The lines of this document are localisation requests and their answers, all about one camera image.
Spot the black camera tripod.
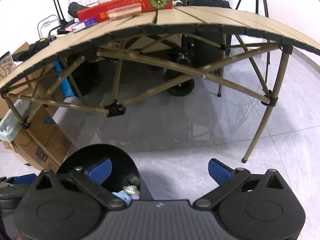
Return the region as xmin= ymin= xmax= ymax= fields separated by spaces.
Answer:
xmin=235 ymin=0 xmax=271 ymax=94

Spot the red cardboard fruit tray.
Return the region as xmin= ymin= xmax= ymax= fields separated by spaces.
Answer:
xmin=76 ymin=0 xmax=172 ymax=23

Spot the black fabric bag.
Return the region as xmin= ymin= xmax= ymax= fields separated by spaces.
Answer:
xmin=68 ymin=2 xmax=87 ymax=18

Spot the light blue plush toy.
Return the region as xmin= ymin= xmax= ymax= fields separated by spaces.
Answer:
xmin=112 ymin=191 xmax=132 ymax=206

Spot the black wheeled cart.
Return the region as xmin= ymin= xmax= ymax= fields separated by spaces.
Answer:
xmin=167 ymin=32 xmax=231 ymax=96

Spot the black sock pair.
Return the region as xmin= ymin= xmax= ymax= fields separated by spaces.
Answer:
xmin=12 ymin=38 xmax=50 ymax=62

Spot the black folding hand trolley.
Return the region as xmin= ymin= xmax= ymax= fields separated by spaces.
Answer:
xmin=37 ymin=0 xmax=67 ymax=38

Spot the tan folding camp table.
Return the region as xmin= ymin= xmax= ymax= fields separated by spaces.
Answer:
xmin=1 ymin=6 xmax=319 ymax=163

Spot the pale green wrapper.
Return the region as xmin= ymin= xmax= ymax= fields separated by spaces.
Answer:
xmin=123 ymin=185 xmax=140 ymax=197

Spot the black suitcase bag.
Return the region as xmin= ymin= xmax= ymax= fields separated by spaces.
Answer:
xmin=187 ymin=0 xmax=231 ymax=9

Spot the brown printed cardboard box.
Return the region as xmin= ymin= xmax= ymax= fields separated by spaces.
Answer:
xmin=1 ymin=106 xmax=72 ymax=172

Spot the blue plastic crate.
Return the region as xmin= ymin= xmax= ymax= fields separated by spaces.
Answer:
xmin=54 ymin=60 xmax=75 ymax=99

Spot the black round trash bin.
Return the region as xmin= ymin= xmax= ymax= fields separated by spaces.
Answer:
xmin=57 ymin=144 xmax=140 ymax=202

